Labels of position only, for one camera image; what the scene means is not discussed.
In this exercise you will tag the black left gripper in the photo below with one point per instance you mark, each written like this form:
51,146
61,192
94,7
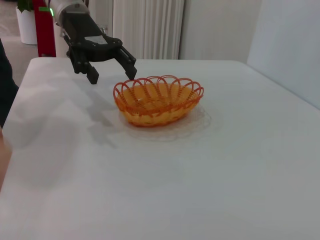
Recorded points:
85,35

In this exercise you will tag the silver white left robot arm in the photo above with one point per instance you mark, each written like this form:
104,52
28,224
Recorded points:
68,7

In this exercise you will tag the white ribbed radiator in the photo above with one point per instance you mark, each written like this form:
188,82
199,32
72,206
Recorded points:
150,27

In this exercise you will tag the white plant pot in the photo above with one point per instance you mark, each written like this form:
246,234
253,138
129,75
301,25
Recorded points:
26,27

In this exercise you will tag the dark clothed person torso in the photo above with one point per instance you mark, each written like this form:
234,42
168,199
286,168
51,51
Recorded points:
6,82

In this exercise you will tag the green leafy plant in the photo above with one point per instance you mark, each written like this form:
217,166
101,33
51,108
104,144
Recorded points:
23,3

